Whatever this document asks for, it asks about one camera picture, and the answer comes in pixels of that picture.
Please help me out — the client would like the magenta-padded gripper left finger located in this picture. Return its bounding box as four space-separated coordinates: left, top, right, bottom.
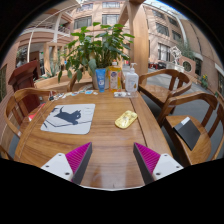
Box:
40 142 93 186

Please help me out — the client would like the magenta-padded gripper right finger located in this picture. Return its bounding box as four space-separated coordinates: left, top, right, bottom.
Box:
132 142 185 186

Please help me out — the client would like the yellow computer mouse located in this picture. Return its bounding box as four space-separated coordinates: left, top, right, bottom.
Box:
114 110 139 130

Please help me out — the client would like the grey cat print mouse pad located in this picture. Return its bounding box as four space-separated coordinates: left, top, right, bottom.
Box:
40 103 96 136

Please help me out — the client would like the wooden armchair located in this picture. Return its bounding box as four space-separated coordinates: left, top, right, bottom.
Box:
67 71 96 93
138 68 193 116
157 91 224 168
2 87 61 158

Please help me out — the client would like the black notebook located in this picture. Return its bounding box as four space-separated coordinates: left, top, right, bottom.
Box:
173 116 202 152

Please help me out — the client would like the clear plastic package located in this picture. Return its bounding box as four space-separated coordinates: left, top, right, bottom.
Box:
113 91 138 99

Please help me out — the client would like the white pump bottle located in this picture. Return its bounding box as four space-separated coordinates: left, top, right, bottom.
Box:
124 62 140 93

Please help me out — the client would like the agave plant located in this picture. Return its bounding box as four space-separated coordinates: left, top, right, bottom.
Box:
46 59 64 80

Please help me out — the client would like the blue tube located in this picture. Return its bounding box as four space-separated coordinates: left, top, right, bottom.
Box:
95 68 107 94

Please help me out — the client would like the yellow liquid bottle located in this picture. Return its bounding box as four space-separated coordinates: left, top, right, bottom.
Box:
108 61 123 93

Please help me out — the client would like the white sculpture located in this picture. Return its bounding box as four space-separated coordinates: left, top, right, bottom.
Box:
165 45 185 73

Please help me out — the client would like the green plant in white pot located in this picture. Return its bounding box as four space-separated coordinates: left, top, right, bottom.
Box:
57 21 136 90

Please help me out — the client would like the dark red wooden pedestal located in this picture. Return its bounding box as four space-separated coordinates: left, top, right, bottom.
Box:
8 59 43 114

